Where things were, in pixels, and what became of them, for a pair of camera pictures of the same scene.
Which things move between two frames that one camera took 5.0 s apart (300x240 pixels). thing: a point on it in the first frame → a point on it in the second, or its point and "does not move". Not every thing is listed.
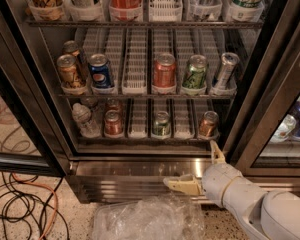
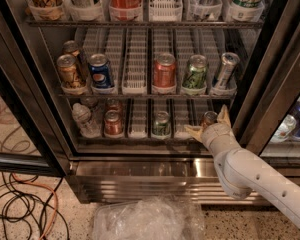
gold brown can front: x=67 y=65 does not move
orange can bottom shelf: x=209 y=123 does not move
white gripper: x=219 y=181 → x=214 y=133
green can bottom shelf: x=161 y=125 does not move
